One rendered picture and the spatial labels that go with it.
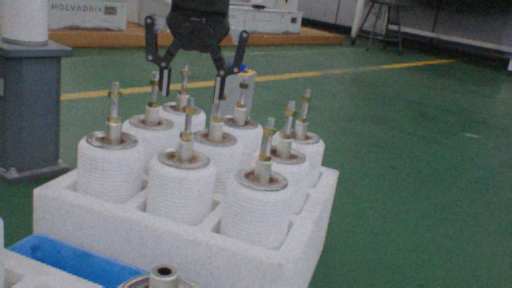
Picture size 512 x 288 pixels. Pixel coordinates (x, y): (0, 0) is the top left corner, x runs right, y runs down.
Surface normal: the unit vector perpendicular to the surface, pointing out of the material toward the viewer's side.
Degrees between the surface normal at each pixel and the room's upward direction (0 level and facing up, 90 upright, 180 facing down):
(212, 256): 90
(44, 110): 90
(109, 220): 90
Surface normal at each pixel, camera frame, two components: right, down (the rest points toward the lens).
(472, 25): -0.64, 0.16
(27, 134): 0.76, 0.31
